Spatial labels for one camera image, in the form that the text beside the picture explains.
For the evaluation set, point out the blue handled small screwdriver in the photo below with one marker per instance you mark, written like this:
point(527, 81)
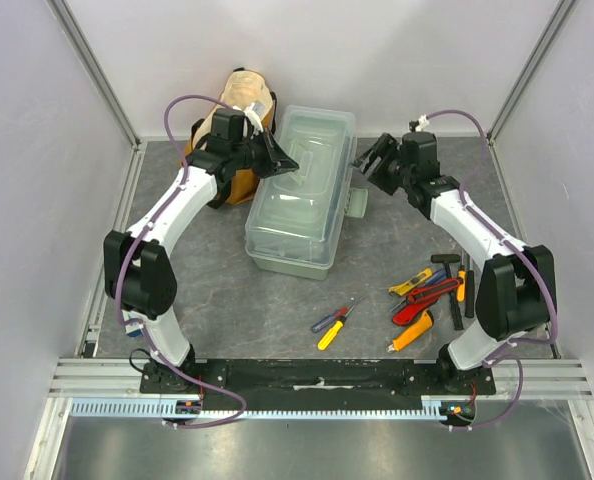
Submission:
point(435, 278)

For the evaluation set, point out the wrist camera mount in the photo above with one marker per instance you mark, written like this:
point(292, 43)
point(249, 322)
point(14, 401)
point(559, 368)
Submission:
point(420, 124)
point(252, 112)

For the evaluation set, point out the orange handled chisel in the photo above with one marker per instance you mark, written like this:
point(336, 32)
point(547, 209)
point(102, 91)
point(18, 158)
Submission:
point(462, 272)

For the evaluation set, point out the yellow handled screwdriver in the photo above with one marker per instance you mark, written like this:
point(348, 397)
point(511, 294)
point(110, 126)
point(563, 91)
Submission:
point(330, 335)

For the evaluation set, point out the red utility knife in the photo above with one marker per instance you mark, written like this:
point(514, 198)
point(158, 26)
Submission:
point(427, 293)

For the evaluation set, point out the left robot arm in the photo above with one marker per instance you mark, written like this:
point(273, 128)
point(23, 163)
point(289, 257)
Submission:
point(138, 274)

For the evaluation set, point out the orange utility knife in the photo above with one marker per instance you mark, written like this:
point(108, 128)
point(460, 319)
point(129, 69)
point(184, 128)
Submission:
point(421, 325)

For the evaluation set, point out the blue red box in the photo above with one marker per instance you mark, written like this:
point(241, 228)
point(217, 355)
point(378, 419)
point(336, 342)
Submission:
point(133, 329)

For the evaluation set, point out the blue cable duct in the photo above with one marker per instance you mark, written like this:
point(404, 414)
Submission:
point(175, 409)

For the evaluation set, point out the red handled pliers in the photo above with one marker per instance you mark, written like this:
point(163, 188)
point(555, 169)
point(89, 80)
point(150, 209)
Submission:
point(410, 313)

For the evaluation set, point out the black hammer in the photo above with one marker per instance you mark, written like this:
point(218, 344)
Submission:
point(447, 260)

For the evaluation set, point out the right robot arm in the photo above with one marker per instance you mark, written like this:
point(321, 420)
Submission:
point(517, 289)

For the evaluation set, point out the green toolbox with clear lid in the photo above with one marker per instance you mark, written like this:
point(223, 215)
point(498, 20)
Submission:
point(296, 218)

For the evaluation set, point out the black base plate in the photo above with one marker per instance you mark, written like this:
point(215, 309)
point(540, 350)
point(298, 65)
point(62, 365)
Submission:
point(383, 375)

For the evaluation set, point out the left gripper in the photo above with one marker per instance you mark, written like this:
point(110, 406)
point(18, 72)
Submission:
point(276, 159)

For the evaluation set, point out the orange tote bag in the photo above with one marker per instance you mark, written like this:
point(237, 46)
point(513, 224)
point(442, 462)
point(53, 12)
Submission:
point(242, 88)

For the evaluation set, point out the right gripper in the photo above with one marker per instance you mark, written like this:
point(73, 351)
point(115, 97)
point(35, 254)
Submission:
point(384, 163)

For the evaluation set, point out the yellow utility knife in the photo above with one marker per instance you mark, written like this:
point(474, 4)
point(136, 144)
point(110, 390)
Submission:
point(418, 279)

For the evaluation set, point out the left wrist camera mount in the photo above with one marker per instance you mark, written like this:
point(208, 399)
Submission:
point(252, 112)

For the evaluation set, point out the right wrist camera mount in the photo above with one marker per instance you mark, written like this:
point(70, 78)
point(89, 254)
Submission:
point(420, 124)

